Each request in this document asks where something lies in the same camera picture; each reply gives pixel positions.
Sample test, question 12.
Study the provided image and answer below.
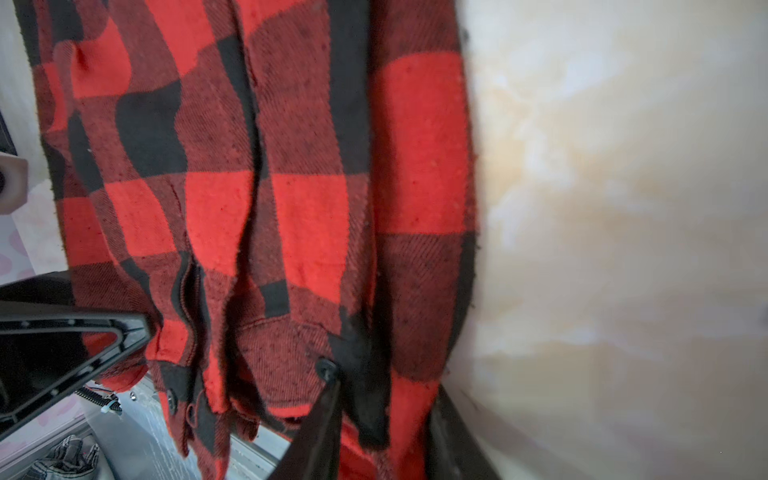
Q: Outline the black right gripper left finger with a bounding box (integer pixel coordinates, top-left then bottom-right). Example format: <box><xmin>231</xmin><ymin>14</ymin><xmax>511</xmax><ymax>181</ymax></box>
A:
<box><xmin>268</xmin><ymin>378</ymin><xmax>343</xmax><ymax>480</ymax></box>

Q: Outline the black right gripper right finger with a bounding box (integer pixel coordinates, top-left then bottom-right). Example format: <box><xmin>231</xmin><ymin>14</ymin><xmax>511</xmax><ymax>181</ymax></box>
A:
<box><xmin>426</xmin><ymin>386</ymin><xmax>501</xmax><ymax>480</ymax></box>

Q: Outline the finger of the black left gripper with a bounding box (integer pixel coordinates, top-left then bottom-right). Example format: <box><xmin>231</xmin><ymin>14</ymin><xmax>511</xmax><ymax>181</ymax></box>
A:
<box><xmin>1</xmin><ymin>301</ymin><xmax>151</xmax><ymax>439</ymax></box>

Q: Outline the red black plaid shirt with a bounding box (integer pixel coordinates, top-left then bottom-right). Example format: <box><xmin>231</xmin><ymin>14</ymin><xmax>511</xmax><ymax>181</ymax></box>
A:
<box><xmin>15</xmin><ymin>1</ymin><xmax>476</xmax><ymax>479</ymax></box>

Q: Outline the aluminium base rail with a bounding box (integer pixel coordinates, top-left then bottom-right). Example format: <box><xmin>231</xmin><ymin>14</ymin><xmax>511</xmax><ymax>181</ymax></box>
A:
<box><xmin>0</xmin><ymin>377</ymin><xmax>289</xmax><ymax>480</ymax></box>

